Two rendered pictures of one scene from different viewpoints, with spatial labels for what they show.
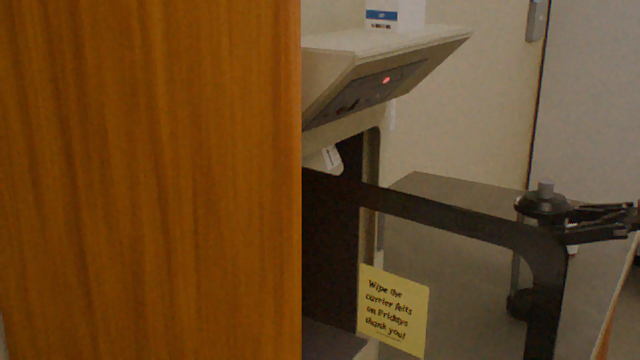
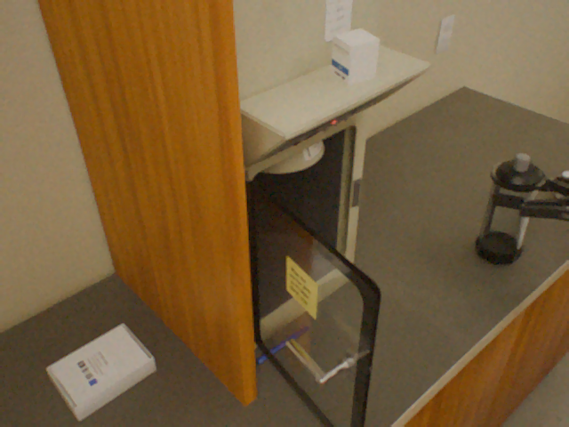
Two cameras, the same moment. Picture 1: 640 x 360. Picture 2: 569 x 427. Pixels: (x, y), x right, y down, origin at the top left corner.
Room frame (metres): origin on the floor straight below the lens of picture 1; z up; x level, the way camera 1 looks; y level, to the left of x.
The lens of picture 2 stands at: (-0.06, -0.21, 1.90)
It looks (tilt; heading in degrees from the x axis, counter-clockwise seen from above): 39 degrees down; 16
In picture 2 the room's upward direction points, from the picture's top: straight up
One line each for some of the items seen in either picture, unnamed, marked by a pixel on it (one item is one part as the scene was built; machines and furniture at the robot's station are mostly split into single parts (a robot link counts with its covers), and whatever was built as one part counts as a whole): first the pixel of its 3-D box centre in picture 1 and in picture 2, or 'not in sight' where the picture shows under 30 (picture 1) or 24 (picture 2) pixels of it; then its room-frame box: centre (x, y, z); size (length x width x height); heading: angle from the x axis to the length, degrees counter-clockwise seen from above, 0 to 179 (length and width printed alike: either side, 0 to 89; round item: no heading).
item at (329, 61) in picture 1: (378, 77); (333, 113); (0.73, -0.07, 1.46); 0.32 x 0.11 x 0.10; 148
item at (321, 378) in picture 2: not in sight; (316, 358); (0.46, -0.11, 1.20); 0.10 x 0.05 x 0.03; 51
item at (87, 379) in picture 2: not in sight; (102, 368); (0.51, 0.32, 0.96); 0.16 x 0.12 x 0.04; 147
